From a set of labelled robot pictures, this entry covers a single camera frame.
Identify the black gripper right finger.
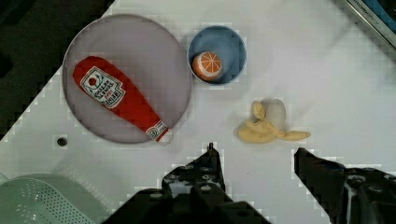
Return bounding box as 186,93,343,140
293,147,396,224

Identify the yellow plush peeled banana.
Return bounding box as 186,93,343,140
237,99,311,144

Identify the green perforated colander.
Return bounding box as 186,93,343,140
0,174,109,224

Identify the grey round plate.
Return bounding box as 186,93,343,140
63,14,192,144

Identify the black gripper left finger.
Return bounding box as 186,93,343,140
102,144,271,224

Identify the blue bowl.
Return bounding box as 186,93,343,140
187,25,247,86

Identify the plush orange slice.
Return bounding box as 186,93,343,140
192,51,222,82

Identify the red plush ketchup bottle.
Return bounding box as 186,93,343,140
72,56,173,146

